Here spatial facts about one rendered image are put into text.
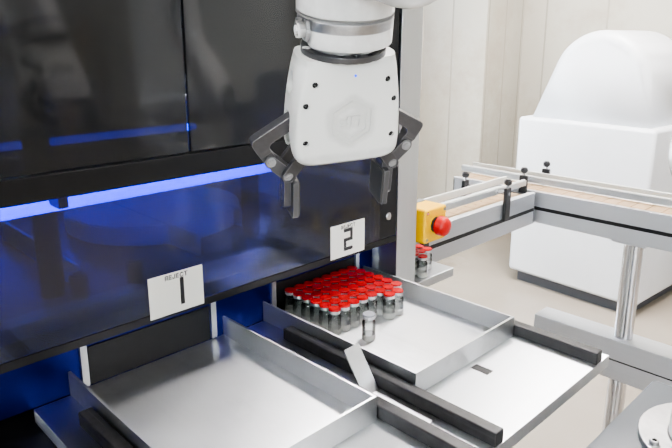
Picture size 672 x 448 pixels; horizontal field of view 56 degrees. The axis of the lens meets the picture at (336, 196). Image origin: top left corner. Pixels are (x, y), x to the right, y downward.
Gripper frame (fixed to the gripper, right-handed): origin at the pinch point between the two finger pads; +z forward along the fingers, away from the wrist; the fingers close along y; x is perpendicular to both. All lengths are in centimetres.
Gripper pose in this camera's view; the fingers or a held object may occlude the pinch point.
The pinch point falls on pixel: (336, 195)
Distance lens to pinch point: 62.8
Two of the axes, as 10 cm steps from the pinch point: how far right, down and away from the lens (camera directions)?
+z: -0.4, 8.6, 5.2
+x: -3.4, -5.0, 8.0
